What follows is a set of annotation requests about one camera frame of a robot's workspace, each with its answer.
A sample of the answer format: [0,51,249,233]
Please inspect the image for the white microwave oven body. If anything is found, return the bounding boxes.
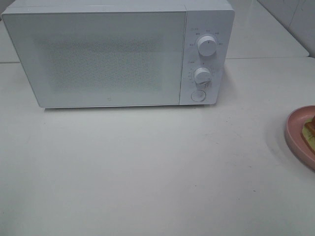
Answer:
[1,0,235,107]

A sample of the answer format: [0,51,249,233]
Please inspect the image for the toast sandwich with filling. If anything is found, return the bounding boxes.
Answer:
[302,117,315,152]

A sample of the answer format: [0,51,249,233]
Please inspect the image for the pink round plate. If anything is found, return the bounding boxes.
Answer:
[284,106,315,169]

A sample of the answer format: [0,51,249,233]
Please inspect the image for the white timer knob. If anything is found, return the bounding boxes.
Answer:
[193,67,212,85]

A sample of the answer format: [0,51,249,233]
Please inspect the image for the white microwave door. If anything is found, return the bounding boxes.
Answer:
[3,12,186,108]

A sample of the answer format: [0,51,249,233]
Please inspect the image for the round white door release button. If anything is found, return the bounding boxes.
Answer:
[191,90,206,102]

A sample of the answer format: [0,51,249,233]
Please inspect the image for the upper white power knob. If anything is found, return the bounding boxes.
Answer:
[197,34,217,57]

